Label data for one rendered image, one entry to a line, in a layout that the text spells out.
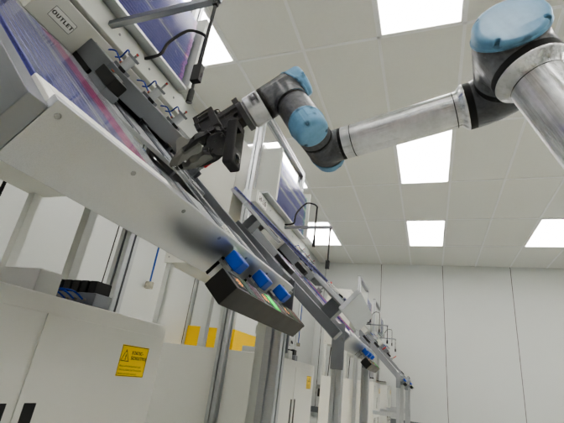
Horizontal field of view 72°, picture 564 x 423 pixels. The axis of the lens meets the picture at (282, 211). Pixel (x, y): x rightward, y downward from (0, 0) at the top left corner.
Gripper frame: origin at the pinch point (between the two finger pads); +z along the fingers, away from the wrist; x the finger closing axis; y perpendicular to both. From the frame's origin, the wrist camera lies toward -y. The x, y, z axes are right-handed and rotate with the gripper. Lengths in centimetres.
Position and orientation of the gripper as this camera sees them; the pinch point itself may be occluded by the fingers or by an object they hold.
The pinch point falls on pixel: (178, 166)
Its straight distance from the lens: 93.9
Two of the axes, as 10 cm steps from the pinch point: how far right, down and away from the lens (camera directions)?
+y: -4.1, -7.6, 5.1
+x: -3.2, -4.0, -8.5
